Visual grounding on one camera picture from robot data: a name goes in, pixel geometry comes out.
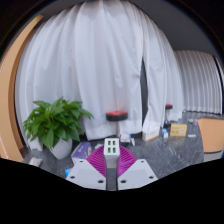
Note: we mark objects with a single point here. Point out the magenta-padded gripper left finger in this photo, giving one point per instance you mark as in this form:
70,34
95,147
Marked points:
83,175

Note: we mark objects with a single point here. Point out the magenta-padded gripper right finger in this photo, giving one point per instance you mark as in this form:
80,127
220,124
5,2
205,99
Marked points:
140,175

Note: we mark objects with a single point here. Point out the white charger block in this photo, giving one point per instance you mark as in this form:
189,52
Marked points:
111,151

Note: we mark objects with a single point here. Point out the purple cardboard box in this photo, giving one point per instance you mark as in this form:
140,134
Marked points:
81,151

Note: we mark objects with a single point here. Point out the white printed card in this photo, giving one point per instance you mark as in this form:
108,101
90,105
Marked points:
99,145

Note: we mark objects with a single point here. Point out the small white tube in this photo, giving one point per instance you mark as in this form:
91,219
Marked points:
133,141

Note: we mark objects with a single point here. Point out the booklet on stool base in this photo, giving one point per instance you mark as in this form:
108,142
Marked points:
125,138

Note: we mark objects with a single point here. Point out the white and orange box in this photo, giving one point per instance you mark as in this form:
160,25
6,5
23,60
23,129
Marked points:
150,135

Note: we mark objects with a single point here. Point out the small blue and white box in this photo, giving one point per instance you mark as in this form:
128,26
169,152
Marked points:
165,133

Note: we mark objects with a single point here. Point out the green plant in white pot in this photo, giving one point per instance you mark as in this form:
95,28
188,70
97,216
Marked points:
55,123

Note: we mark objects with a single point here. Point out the yellow box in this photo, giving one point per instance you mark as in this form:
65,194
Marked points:
178,130

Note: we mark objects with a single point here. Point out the small white flat item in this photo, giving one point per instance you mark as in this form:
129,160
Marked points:
191,135

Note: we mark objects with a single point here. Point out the small purple item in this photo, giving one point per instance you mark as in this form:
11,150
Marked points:
195,122

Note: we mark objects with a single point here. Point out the orange wooden counter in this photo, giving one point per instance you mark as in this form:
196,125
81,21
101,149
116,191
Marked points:
211,135

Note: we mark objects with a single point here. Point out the narrow white curtain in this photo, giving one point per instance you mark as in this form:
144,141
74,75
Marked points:
163,76

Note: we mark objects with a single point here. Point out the wide white curtain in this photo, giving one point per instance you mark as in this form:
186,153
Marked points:
90,66

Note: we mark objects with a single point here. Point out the white pleated curtain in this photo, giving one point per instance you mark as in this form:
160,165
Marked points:
200,81

